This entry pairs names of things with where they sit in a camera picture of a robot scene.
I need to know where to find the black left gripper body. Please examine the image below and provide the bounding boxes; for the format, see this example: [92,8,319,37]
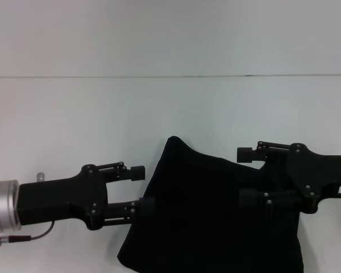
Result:
[16,164,109,231]

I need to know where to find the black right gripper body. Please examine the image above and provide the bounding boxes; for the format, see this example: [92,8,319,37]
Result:
[283,142,341,215]

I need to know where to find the grey cable with metal plug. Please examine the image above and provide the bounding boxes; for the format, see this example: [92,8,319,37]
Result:
[0,220,56,249]

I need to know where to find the black t-shirt with FREE print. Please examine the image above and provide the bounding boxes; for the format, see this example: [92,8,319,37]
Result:
[116,135,306,273]

